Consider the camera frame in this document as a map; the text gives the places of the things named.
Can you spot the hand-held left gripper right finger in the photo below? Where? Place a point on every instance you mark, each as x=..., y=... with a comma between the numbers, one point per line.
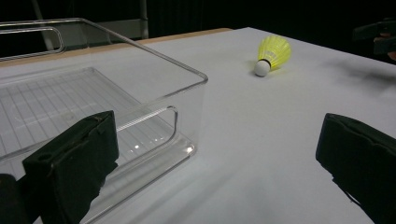
x=361, y=155

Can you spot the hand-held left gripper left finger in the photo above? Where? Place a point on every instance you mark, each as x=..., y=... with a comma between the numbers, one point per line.
x=71, y=161

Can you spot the yellow shuttlecock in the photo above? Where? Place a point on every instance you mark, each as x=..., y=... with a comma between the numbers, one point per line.
x=271, y=54

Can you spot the clear plastic storage bin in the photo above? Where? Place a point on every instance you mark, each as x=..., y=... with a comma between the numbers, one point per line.
x=102, y=93

